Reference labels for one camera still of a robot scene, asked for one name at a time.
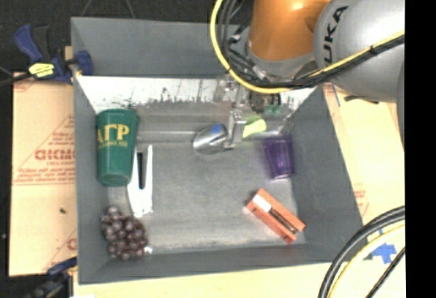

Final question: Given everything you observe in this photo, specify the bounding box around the purple toy grape bunch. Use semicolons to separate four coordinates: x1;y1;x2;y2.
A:
99;205;153;261

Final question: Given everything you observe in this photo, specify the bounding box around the orange flat box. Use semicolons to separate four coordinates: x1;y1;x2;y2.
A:
244;187;307;245

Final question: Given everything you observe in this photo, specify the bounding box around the green cup with yellow letters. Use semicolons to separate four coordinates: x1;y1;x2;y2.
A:
95;108;142;188

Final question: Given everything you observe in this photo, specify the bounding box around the grey metal bin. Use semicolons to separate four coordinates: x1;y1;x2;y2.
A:
70;16;367;284

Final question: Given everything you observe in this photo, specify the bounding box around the brown cardboard board, red print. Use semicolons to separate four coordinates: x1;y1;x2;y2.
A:
8;72;405;278

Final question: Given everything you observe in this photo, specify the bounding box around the shiny metal scoop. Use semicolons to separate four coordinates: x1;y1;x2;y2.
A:
192;123;230;155

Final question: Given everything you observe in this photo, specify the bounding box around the yellow-green toy fruit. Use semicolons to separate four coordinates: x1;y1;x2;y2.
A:
242;118;268;140

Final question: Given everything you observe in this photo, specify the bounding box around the clear purple cup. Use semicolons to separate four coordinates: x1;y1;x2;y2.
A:
261;134;296;180

